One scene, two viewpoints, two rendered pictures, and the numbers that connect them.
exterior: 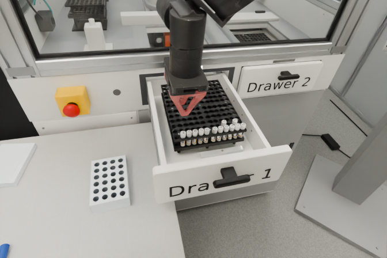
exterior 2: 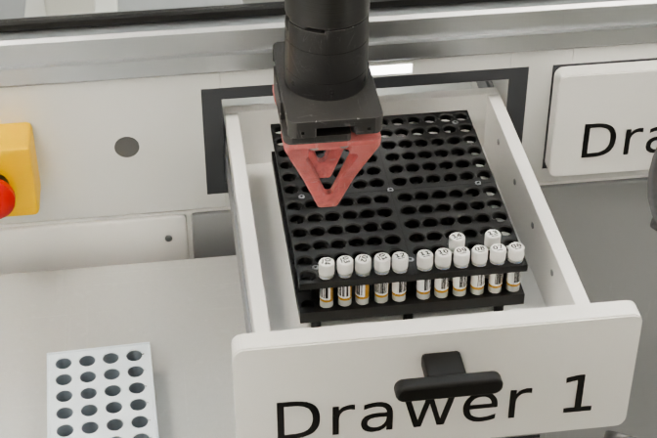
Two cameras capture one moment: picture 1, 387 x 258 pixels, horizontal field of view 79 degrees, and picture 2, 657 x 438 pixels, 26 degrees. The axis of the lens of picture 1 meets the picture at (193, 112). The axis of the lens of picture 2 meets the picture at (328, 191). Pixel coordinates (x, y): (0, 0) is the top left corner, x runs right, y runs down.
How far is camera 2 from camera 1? 0.55 m
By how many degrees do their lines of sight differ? 9
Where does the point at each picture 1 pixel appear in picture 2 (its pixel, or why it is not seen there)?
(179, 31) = not seen: outside the picture
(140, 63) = (208, 55)
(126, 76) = (162, 94)
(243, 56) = (556, 32)
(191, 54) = (335, 40)
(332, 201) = not seen: outside the picture
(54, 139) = not seen: outside the picture
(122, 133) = (136, 286)
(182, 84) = (315, 113)
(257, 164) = (537, 355)
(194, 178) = (348, 381)
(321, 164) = not seen: outside the picture
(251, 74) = (590, 92)
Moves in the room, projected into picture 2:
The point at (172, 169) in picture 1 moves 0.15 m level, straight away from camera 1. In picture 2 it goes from (284, 343) to (296, 212)
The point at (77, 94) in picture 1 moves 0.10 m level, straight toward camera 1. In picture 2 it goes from (12, 149) to (41, 214)
